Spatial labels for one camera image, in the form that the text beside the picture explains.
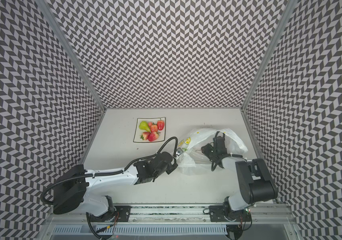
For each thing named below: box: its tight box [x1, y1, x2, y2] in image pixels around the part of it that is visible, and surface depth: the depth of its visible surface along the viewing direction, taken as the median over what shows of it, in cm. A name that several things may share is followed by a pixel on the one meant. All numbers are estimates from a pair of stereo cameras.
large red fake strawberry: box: [140, 132, 151, 141], surface depth 99 cm
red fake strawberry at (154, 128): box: [150, 124, 158, 133], surface depth 104 cm
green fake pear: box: [139, 120, 151, 132], surface depth 104 cm
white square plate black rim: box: [133, 117, 166, 142], surface depth 104 cm
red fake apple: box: [157, 118, 165, 131], surface depth 106 cm
